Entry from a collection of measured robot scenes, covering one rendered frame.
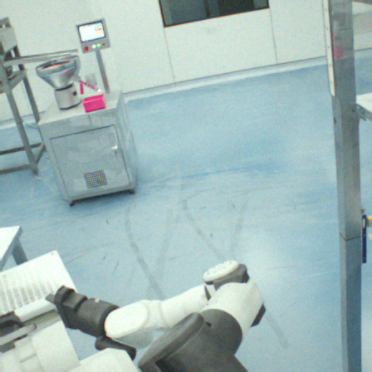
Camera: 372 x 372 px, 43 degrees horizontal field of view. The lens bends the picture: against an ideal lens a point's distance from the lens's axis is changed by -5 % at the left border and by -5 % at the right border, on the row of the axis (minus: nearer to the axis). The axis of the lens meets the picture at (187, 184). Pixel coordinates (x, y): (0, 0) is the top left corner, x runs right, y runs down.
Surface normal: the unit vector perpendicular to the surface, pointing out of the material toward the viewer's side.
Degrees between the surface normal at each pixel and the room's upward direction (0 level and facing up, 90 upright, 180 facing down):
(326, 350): 0
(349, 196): 90
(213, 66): 90
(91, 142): 89
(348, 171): 90
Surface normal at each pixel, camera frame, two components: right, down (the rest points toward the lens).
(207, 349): 0.36, -0.41
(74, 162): 0.06, 0.48
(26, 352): -0.18, -0.88
